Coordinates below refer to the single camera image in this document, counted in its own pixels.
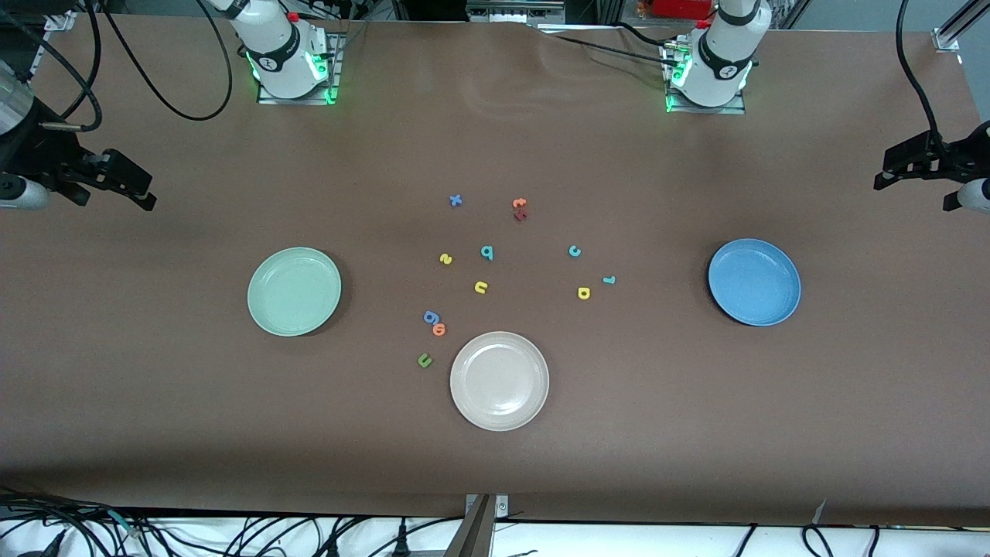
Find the red box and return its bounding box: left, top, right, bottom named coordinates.
left=652, top=0, right=716, bottom=20

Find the black cable on table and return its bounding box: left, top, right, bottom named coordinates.
left=615, top=22, right=681, bottom=51
left=541, top=32, right=672, bottom=66

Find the grey metal box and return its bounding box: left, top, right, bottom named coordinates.
left=464, top=0, right=567, bottom=24

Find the light green plate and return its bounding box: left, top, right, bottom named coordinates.
left=247, top=247, right=343, bottom=337

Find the long black right arm cable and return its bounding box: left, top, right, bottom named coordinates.
left=99, top=0, right=234, bottom=121

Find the aluminium frame post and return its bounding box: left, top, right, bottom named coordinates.
left=932, top=0, right=990, bottom=52

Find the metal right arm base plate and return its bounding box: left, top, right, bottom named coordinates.
left=257, top=31, right=347, bottom=105

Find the short black right gripper cable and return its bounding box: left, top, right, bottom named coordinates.
left=19, top=0, right=104, bottom=132

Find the beige plate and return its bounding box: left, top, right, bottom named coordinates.
left=449, top=331, right=551, bottom=432

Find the small metal bracket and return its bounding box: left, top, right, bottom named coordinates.
left=464, top=494, right=510, bottom=518

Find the blue plate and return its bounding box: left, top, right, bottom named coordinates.
left=708, top=238, right=802, bottom=327

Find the aluminium profile beam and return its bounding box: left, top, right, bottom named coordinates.
left=443, top=495, right=497, bottom=557

